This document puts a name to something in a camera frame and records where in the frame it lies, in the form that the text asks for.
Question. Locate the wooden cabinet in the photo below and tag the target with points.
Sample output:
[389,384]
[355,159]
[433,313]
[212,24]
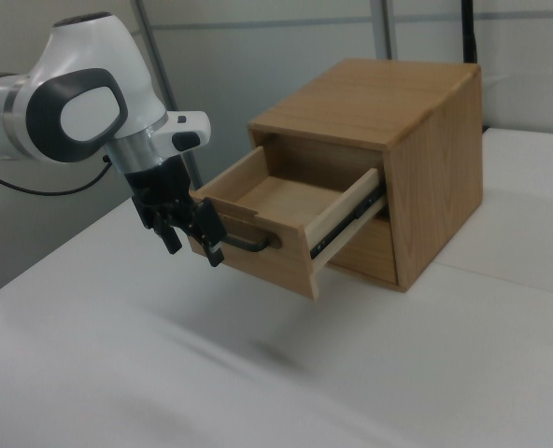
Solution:
[435,177]

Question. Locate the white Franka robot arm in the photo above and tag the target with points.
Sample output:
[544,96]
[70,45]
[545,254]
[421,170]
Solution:
[89,84]

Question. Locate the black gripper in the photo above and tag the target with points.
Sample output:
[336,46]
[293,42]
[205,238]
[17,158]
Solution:
[160,184]

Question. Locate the plain wooden drawer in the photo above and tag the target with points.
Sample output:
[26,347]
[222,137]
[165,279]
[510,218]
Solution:
[370,252]

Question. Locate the black metal drawer slide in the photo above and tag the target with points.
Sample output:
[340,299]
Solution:
[346,221]

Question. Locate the black pole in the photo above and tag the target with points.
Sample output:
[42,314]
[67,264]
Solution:
[469,32]

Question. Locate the wooden drawer with notched front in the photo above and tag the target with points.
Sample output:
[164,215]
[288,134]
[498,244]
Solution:
[281,261]

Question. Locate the grey upright partition post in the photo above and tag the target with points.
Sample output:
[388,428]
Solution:
[385,28]

